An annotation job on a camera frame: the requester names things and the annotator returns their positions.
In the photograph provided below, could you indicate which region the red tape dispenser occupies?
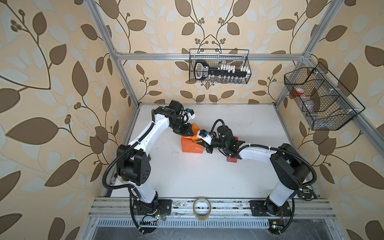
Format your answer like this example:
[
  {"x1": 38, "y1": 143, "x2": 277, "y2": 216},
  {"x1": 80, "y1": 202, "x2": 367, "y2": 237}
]
[{"x1": 226, "y1": 136, "x2": 239, "y2": 163}]

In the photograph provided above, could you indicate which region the yellow orange wrapping paper sheet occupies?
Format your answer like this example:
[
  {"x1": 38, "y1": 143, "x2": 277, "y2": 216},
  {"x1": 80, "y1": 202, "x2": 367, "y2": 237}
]
[{"x1": 181, "y1": 123, "x2": 204, "y2": 154}]

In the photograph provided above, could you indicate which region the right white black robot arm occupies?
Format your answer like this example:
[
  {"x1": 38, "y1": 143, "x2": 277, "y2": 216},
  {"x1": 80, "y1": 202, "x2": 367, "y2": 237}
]
[{"x1": 197, "y1": 119, "x2": 317, "y2": 236}]

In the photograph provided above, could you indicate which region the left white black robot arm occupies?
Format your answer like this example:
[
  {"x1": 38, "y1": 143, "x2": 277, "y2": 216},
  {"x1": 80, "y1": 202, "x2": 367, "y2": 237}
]
[{"x1": 102, "y1": 100, "x2": 195, "y2": 234}]

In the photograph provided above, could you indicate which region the clear tape roll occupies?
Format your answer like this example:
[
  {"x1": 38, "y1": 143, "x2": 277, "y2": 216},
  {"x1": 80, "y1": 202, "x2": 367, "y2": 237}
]
[{"x1": 193, "y1": 198, "x2": 212, "y2": 221}]

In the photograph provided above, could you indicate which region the red capped clear jar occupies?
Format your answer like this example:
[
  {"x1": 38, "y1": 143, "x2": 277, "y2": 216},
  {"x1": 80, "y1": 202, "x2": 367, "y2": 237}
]
[{"x1": 293, "y1": 88, "x2": 305, "y2": 97}]

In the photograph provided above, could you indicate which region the black yellow tape measure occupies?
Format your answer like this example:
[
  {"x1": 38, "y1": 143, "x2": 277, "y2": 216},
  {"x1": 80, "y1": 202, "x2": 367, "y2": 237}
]
[{"x1": 298, "y1": 188, "x2": 316, "y2": 201}]

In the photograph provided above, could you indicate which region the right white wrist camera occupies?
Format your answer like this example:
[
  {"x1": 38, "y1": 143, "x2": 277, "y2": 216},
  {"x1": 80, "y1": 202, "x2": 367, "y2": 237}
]
[{"x1": 197, "y1": 130, "x2": 213, "y2": 145}]

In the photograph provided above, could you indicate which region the black socket set rail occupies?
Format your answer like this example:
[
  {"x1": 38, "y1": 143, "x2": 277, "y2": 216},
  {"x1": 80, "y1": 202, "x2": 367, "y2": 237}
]
[{"x1": 192, "y1": 60, "x2": 252, "y2": 80}]

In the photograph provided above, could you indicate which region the back black wire basket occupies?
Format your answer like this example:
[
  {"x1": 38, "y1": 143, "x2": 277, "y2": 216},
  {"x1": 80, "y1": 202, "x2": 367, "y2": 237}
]
[{"x1": 189, "y1": 48, "x2": 252, "y2": 85}]

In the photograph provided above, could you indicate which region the side black wire basket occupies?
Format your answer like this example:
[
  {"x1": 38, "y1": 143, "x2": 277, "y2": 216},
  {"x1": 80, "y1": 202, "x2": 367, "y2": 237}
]
[{"x1": 284, "y1": 62, "x2": 366, "y2": 131}]

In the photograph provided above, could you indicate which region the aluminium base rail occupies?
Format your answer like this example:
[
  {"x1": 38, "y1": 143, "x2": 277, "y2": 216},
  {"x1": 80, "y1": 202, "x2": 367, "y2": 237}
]
[{"x1": 89, "y1": 198, "x2": 336, "y2": 220}]

